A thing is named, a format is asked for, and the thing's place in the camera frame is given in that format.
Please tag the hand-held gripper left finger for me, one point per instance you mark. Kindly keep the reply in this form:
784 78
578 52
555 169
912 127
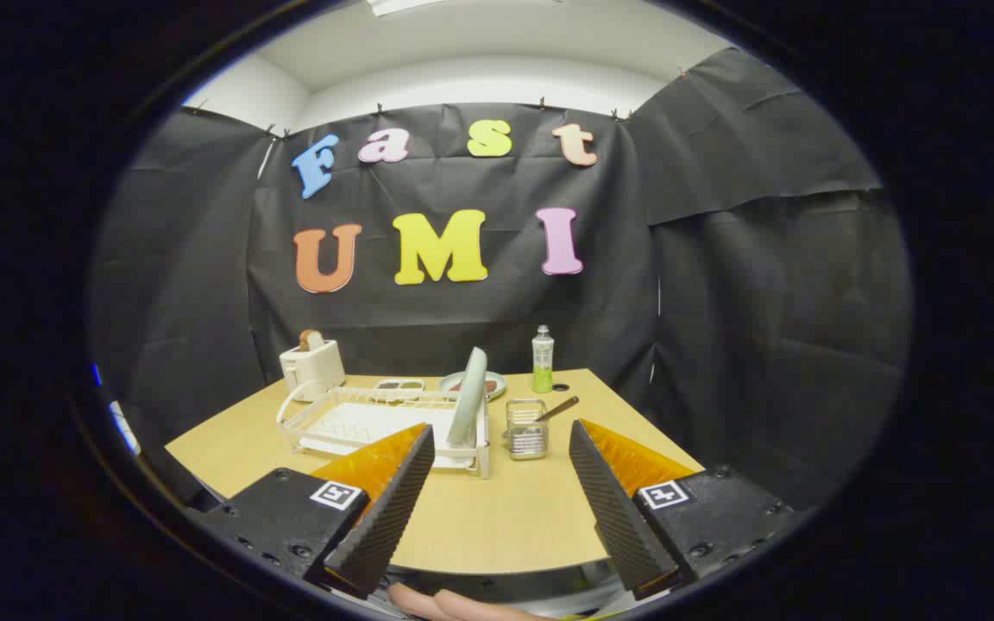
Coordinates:
393 500

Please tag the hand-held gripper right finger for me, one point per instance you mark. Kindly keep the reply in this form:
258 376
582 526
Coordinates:
613 509

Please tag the light green plate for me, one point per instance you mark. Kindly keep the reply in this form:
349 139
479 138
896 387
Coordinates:
468 397

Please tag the small green plate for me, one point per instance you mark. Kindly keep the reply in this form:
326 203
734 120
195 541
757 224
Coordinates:
497 381

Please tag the white sectioned seed tray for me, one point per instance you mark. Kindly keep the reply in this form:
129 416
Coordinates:
399 385

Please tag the white toaster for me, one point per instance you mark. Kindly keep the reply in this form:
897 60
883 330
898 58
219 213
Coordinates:
314 369

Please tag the green label plastic bottle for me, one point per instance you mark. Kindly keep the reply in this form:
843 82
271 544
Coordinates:
543 362

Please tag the bread slice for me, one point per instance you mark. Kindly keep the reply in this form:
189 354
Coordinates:
311 339

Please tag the black backdrop cloth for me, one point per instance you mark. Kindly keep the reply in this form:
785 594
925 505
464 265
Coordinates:
721 302

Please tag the ceiling light panel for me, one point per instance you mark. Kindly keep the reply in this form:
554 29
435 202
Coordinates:
398 5

